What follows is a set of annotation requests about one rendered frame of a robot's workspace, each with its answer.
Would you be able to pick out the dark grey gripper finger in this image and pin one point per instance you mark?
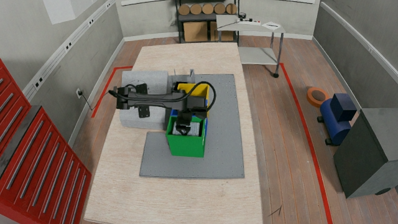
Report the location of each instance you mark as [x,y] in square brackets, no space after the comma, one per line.
[187,131]

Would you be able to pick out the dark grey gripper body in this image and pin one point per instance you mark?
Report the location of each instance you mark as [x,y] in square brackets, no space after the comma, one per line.
[180,120]

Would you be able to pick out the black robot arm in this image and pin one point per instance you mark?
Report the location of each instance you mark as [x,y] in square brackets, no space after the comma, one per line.
[144,101]

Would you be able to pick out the blue open-top bin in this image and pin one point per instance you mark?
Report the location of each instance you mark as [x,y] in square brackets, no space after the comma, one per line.
[174,113]

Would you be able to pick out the green bin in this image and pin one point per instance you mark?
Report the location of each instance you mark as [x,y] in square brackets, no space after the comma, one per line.
[187,146]

